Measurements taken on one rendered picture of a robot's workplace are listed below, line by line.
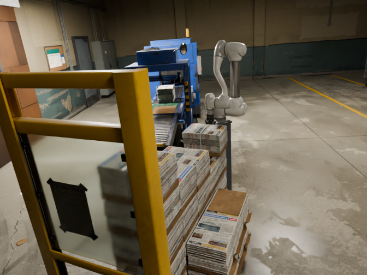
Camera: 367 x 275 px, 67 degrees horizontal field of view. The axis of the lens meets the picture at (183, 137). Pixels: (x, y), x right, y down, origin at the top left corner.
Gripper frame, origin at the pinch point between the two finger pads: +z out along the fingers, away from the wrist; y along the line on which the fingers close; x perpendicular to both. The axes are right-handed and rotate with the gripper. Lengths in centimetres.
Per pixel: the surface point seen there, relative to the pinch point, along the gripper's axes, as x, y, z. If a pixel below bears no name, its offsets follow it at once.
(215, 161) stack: -40.4, 16.5, 13.4
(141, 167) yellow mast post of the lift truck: -187, 34, -55
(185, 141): -32.2, -15.3, -1.4
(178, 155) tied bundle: -83, 0, -10
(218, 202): -71, 27, 36
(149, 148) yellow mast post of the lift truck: -184, 37, -62
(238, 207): -73, 45, 36
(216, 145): -32.3, 15.5, 0.4
